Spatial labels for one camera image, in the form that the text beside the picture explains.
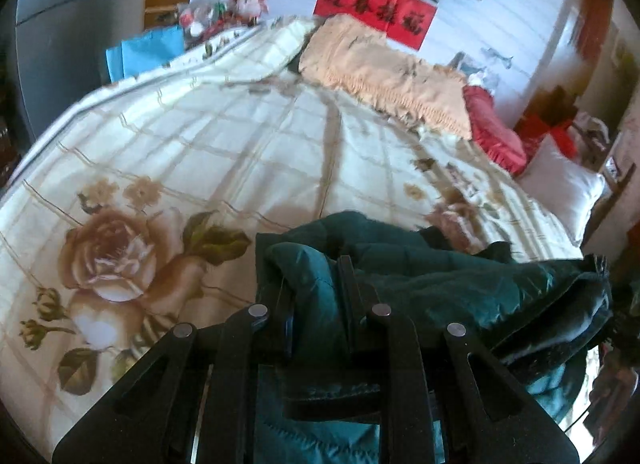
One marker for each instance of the red heart-shaped cushion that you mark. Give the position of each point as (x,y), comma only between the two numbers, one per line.
(501,144)

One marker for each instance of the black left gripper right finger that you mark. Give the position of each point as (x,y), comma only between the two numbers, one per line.
(468,403)

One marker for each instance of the peach ruffled pillow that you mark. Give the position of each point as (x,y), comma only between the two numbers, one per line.
(348,55)

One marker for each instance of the white square pillow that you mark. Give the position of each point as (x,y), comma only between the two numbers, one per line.
(566,189)

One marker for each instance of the plush doll with red hat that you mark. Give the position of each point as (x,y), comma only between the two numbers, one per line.
(249,11)

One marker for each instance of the wooden chair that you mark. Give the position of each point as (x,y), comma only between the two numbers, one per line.
(596,150)

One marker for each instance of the red banner with characters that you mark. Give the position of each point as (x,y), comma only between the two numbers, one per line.
(404,21)

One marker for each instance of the grey wardrobe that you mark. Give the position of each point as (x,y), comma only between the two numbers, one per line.
(53,54)

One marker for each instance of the framed photo on headboard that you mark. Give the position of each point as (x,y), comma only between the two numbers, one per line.
(475,71)

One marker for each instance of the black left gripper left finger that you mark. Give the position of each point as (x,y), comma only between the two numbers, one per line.
(192,396)

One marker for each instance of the floral cream bed quilt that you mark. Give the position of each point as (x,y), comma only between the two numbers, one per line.
(140,206)

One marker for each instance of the red bag on chair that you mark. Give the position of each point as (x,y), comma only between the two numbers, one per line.
(532,130)

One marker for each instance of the dark green puffer jacket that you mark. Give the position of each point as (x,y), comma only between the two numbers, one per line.
(535,318)

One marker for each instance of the blue paper bag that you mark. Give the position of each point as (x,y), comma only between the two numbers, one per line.
(144,52)

